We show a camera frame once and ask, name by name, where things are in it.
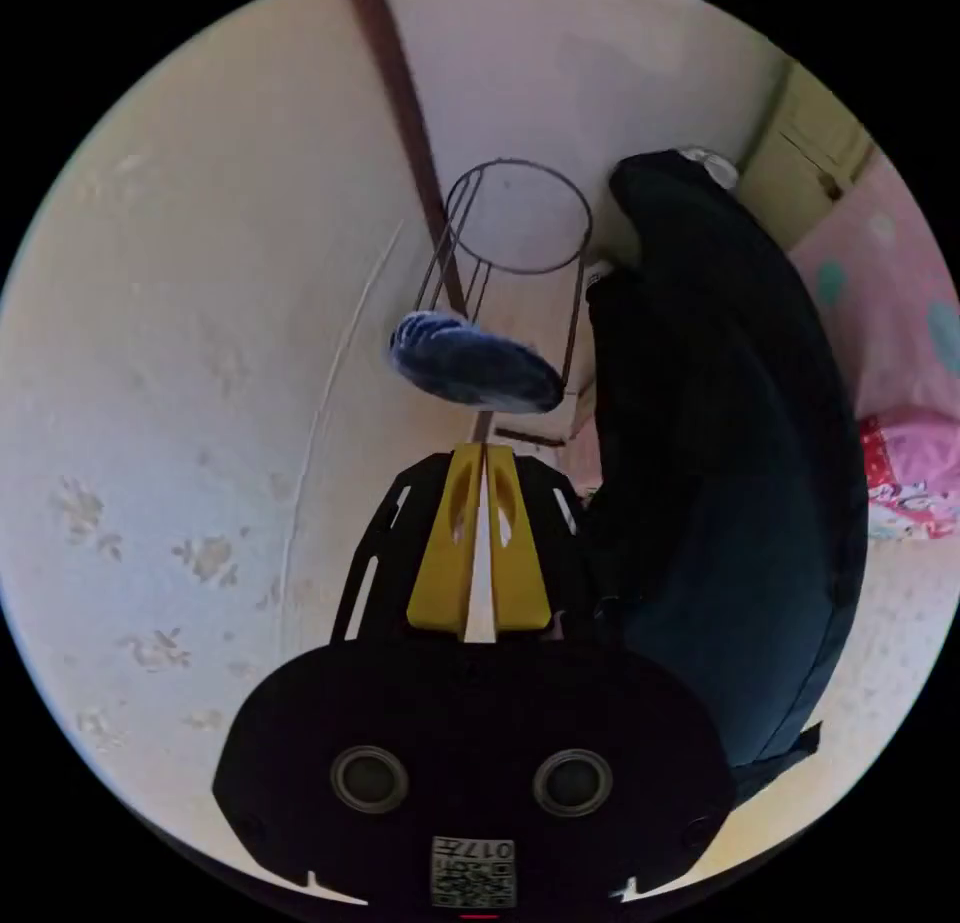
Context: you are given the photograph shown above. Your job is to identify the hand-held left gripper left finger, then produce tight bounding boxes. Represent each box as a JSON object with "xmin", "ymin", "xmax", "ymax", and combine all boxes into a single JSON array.
[{"xmin": 406, "ymin": 444, "xmax": 482, "ymax": 633}]

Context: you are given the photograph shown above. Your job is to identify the pink patterned pillow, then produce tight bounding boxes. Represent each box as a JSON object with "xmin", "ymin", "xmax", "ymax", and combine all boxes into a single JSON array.
[{"xmin": 858, "ymin": 406, "xmax": 960, "ymax": 542}]

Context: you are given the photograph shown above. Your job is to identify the wire frame stool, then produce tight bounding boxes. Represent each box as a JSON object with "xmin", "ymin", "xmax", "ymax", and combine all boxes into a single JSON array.
[{"xmin": 410, "ymin": 157, "xmax": 595, "ymax": 414}]

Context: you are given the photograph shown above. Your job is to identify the cream wooden cupboard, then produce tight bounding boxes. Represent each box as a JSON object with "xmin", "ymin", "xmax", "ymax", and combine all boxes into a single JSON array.
[{"xmin": 738, "ymin": 58, "xmax": 877, "ymax": 253}]

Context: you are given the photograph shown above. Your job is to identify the pink dotted cloth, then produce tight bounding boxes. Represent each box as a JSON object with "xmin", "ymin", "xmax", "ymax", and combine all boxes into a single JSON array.
[{"xmin": 787, "ymin": 154, "xmax": 960, "ymax": 422}]

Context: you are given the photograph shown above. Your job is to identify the black pants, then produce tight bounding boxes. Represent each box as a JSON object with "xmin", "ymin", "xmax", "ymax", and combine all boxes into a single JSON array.
[{"xmin": 581, "ymin": 148, "xmax": 870, "ymax": 804}]

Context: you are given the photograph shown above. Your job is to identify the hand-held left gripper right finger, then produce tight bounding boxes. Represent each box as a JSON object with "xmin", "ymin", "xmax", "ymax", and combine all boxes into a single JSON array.
[{"xmin": 486, "ymin": 445, "xmax": 552, "ymax": 633}]

